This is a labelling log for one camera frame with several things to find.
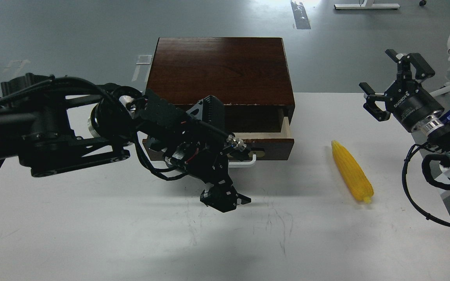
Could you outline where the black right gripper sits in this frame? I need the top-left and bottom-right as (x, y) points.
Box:
(359, 49), (444, 133)

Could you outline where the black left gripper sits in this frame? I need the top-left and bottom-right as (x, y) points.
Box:
(164, 140), (252, 212)

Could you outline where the white drawer handle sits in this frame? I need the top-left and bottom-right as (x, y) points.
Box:
(228, 153), (257, 168)

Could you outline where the wooden drawer with front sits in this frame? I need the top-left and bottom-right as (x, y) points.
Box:
(142, 108), (295, 161)

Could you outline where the yellow corn cob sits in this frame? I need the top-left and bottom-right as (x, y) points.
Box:
(331, 139), (374, 203)

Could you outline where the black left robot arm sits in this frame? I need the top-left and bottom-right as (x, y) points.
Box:
(0, 73), (252, 212)

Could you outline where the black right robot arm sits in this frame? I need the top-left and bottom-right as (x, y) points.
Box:
(359, 49), (450, 190)

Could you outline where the dark wooden drawer cabinet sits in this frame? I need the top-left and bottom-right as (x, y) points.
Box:
(147, 37), (295, 133)

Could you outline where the white table base far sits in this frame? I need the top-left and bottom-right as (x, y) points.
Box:
(334, 0), (400, 10)

